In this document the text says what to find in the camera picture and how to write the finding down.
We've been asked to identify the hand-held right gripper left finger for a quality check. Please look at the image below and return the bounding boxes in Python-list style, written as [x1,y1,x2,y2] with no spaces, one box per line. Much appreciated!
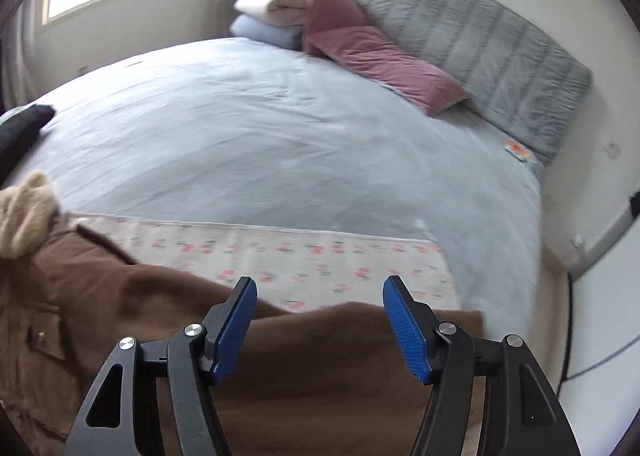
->
[64,276,259,456]

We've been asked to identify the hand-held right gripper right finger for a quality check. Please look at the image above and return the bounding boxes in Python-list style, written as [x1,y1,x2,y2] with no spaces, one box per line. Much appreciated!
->
[382,275,582,456]

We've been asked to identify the brown coat with fur collar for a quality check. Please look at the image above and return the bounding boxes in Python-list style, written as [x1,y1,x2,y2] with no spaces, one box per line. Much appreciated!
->
[0,172,488,456]

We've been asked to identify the floral bed sheet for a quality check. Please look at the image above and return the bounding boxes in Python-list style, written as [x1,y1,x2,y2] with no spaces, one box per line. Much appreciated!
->
[59,212,462,315]

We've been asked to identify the bed with grey sheet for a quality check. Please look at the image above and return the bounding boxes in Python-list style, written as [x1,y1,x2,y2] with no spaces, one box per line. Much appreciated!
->
[0,37,545,337]

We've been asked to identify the long pink pillow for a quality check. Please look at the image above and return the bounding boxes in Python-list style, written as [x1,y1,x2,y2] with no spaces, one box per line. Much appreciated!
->
[302,26,470,118]

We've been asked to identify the black garment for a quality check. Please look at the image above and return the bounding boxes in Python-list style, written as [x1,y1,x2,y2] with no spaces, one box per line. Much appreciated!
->
[0,104,57,166]

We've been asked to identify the light blue pillow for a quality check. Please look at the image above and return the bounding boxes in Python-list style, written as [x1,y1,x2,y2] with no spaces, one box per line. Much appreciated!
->
[229,15,307,50]

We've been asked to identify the grey quilted headboard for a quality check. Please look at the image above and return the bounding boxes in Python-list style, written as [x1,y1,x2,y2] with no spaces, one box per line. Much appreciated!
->
[315,0,594,166]

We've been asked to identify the white folded pillow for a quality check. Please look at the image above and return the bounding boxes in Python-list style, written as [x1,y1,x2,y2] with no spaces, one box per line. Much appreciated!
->
[234,0,313,30]

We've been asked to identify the square pink pillow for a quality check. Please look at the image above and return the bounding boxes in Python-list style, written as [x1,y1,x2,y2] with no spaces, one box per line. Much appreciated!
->
[276,0,370,57]

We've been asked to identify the black cable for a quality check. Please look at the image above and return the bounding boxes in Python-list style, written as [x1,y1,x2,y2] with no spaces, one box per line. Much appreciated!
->
[555,214,640,395]

